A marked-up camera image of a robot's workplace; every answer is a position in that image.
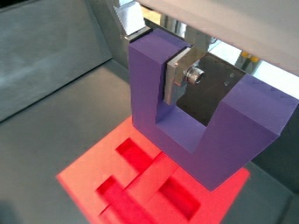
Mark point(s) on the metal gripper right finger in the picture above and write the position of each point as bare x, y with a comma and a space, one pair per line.
181, 69

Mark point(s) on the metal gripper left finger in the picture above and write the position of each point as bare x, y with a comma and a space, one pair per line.
130, 20

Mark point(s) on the purple U-shaped block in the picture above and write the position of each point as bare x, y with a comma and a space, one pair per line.
249, 118

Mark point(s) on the red board with recesses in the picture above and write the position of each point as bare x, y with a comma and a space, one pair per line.
122, 182

